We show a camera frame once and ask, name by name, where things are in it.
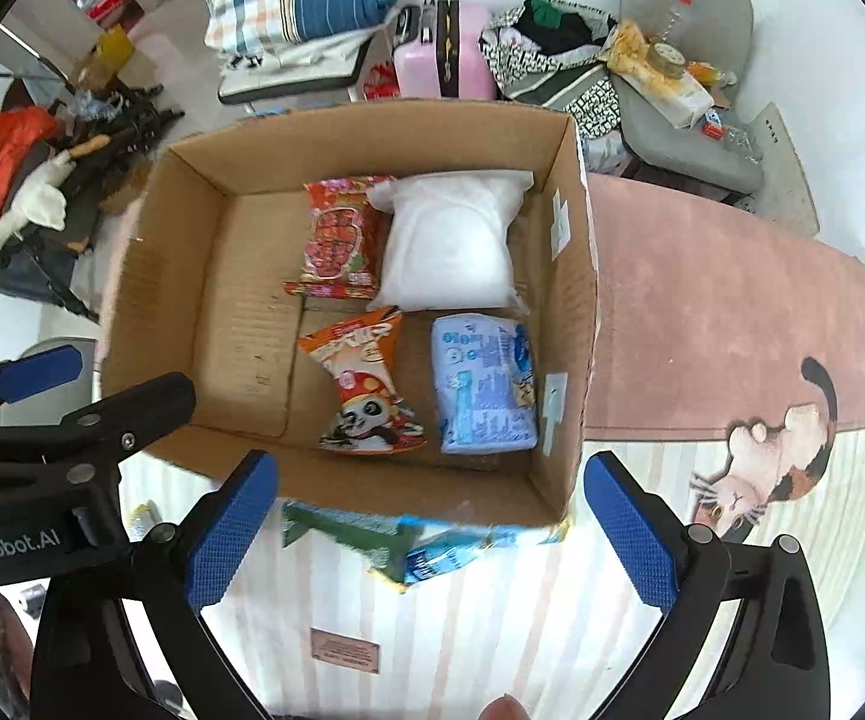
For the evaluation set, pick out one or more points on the clear bottle with red cap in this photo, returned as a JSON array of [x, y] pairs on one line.
[[674, 19]]

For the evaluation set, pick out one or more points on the white goose plush toy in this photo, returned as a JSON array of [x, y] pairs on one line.
[[42, 199]]

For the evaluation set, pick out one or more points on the white folded bedding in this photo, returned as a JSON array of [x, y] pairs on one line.
[[297, 71]]

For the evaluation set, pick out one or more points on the brown cardboard box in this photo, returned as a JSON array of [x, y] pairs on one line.
[[252, 277]]

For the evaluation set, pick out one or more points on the black white patterned bag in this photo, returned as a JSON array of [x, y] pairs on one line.
[[552, 75]]

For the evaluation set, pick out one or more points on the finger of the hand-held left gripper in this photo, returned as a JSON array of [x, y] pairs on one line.
[[140, 405], [35, 376]]

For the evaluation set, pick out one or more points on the glass jar with lid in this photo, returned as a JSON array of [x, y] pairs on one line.
[[665, 60]]

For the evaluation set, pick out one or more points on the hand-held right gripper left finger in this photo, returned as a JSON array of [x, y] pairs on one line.
[[234, 529]]

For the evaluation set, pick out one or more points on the person's right hand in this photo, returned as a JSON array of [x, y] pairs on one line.
[[502, 709]]

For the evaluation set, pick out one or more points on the pink cat printed rug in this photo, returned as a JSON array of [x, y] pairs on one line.
[[702, 315]]

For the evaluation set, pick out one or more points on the pink suitcase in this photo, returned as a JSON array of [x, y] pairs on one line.
[[462, 45]]

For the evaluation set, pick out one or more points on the blue snack packet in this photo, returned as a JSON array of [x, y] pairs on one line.
[[447, 551]]

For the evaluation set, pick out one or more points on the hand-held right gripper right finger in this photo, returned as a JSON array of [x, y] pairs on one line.
[[631, 532]]

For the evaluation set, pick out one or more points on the red plastic bag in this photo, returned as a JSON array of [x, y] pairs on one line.
[[381, 82]]

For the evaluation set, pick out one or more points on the orange panda snack packet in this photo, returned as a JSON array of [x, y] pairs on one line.
[[361, 382]]

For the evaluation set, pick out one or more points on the white soft bag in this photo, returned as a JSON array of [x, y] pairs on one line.
[[447, 247]]

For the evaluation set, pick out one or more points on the yellow snack bag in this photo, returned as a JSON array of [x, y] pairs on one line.
[[665, 90]]

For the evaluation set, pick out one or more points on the black tripod stands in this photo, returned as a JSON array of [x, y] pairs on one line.
[[125, 131]]

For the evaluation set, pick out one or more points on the red snack packet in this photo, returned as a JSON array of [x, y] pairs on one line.
[[339, 240]]

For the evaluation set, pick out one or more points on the green snack packet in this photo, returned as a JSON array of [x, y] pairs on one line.
[[357, 536]]

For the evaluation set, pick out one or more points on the light blue tissue pack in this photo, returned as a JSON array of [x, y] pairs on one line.
[[481, 390]]

